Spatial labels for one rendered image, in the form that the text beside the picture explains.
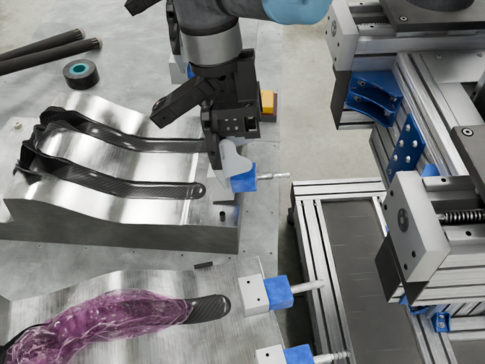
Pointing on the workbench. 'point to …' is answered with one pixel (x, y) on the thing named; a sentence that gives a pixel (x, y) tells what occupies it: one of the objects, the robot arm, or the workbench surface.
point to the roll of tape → (81, 74)
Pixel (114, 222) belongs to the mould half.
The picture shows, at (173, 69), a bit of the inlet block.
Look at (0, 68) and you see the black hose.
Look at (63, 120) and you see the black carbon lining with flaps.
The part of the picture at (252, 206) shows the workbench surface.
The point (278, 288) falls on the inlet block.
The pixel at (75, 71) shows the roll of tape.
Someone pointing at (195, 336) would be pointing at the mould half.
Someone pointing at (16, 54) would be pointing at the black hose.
